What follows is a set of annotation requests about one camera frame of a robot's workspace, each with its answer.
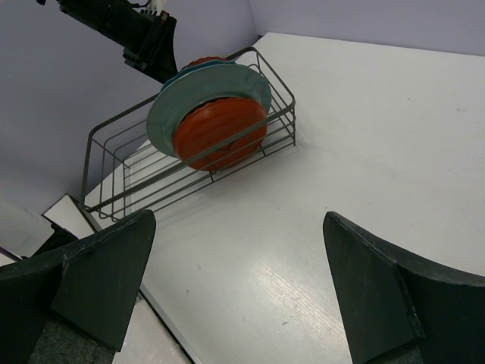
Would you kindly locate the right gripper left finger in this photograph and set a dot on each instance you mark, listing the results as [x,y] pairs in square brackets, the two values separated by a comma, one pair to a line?
[73,304]

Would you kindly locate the grey-green round plate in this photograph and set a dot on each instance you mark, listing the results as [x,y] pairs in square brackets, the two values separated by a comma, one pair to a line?
[176,102]

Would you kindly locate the teal scalloped plate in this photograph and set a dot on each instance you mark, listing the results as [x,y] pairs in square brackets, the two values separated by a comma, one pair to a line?
[198,74]

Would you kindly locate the metal wire dish rack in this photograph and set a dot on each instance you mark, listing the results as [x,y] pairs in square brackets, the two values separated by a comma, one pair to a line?
[135,175]

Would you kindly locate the orange fluted plate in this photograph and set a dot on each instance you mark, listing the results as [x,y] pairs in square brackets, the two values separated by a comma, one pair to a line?
[205,62]

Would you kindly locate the silver foil-covered base rail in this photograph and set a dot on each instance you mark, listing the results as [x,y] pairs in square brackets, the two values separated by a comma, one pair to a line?
[147,340]

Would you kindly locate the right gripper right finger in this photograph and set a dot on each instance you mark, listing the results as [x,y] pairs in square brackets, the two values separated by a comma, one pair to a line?
[399,307]

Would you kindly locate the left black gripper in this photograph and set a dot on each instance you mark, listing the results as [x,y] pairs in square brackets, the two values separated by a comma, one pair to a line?
[144,30]

